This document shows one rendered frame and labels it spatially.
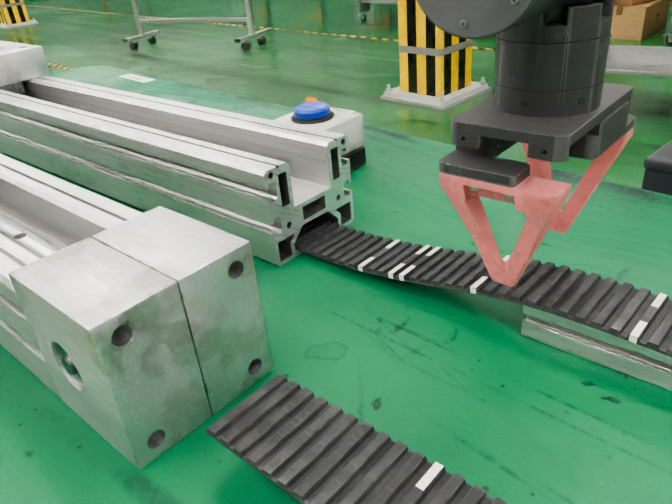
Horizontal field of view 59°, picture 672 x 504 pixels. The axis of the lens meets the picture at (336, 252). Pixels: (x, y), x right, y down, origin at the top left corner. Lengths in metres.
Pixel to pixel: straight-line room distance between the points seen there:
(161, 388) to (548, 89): 0.25
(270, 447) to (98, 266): 0.14
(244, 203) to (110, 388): 0.22
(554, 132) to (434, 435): 0.17
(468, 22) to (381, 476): 0.20
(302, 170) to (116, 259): 0.23
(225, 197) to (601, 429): 0.33
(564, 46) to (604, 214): 0.27
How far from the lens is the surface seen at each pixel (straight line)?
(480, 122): 0.33
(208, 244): 0.34
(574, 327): 0.39
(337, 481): 0.28
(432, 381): 0.37
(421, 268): 0.44
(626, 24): 5.34
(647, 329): 0.38
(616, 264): 0.50
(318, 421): 0.30
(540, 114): 0.33
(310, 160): 0.52
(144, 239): 0.36
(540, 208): 0.31
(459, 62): 3.77
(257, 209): 0.48
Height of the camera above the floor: 1.03
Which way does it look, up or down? 30 degrees down
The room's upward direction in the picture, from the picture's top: 6 degrees counter-clockwise
